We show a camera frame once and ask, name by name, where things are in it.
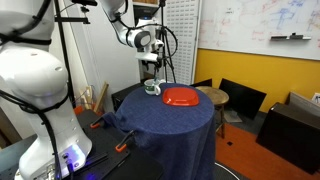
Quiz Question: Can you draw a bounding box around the black camera tripod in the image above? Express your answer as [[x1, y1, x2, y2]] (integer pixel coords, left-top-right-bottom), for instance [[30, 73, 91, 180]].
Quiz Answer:
[[158, 0, 176, 82]]

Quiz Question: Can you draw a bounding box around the red square plate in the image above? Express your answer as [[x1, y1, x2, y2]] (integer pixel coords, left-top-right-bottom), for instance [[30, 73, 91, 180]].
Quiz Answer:
[[162, 87, 199, 107]]

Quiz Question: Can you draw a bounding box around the white green mug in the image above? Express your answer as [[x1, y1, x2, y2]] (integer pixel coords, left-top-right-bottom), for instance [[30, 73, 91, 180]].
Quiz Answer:
[[144, 79, 161, 95]]

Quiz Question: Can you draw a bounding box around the whiteboard eraser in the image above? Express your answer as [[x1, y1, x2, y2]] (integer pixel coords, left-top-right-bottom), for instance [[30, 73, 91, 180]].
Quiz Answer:
[[270, 33, 311, 41]]

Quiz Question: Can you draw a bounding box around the orange black clamp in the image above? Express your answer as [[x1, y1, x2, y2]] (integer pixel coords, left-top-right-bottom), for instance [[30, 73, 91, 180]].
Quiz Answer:
[[90, 117, 105, 129], [115, 130, 135, 153]]

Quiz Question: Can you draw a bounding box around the black monitor leaning on wall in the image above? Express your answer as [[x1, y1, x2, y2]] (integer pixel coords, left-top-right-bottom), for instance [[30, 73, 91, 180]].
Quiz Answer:
[[219, 78, 266, 119]]

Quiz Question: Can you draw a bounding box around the black cabinet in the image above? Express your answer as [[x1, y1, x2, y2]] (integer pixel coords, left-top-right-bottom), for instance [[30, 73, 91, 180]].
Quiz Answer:
[[256, 103, 320, 174]]

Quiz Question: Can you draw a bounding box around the blue tablecloth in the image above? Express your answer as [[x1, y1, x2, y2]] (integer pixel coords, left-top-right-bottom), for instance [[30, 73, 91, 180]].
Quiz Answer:
[[103, 87, 215, 180]]

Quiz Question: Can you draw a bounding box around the white pegboard panel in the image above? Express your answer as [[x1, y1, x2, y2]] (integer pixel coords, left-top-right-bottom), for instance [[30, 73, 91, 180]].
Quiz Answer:
[[165, 0, 201, 85]]

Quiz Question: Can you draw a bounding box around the black camera stand pole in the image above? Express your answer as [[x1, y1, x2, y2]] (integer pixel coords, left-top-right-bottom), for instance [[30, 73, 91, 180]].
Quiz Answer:
[[53, 0, 89, 108]]

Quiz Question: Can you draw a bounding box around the black computer tower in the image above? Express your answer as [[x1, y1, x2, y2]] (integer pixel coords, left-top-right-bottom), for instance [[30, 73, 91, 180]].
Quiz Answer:
[[111, 83, 143, 111]]

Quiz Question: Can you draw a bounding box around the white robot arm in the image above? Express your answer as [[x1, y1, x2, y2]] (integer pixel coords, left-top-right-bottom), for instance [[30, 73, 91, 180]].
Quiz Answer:
[[0, 0, 107, 180]]

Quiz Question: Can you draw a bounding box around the round wooden stool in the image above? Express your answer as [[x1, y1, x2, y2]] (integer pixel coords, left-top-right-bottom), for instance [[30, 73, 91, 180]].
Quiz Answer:
[[197, 86, 229, 138]]

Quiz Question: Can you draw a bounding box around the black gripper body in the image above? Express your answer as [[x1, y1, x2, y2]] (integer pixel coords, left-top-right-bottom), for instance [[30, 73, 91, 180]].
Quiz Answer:
[[155, 56, 163, 69]]

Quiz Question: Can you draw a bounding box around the whiteboard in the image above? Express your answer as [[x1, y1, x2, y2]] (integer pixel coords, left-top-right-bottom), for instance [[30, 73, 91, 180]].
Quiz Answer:
[[199, 0, 320, 60]]

